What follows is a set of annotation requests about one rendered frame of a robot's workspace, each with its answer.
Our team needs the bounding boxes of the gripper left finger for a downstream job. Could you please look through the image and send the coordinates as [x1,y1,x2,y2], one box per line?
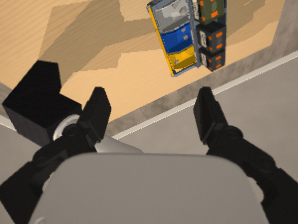
[0,87,112,224]

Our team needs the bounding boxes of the blue bin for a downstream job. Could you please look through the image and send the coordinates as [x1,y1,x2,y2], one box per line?
[161,22,193,53]

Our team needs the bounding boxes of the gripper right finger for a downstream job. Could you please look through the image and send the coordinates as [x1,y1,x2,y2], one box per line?
[193,86,298,224]

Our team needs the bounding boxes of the yellow open bin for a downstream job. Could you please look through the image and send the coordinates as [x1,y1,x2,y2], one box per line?
[167,44,196,70]

